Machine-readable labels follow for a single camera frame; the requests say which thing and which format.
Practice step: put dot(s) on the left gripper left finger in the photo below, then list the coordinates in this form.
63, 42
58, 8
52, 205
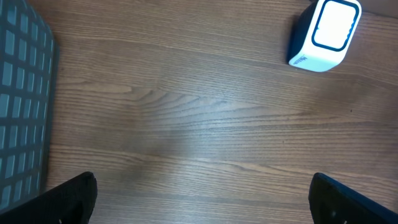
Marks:
71, 202

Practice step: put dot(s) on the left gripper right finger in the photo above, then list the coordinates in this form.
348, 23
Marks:
332, 202

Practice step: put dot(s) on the white barcode scanner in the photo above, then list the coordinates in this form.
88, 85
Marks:
323, 34

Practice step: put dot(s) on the grey plastic mesh basket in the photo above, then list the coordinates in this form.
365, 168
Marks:
29, 66

